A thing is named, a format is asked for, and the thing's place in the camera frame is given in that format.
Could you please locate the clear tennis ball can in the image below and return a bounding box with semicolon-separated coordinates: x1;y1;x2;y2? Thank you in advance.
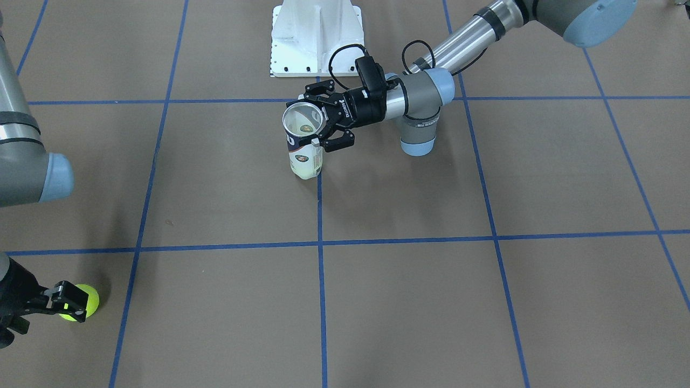
282;113;325;180

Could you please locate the Wilson yellow tennis ball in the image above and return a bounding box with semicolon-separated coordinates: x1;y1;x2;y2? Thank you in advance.
58;284;100;323

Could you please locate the white camera stand pedestal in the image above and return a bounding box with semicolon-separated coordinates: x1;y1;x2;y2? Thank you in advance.
270;1;364;77

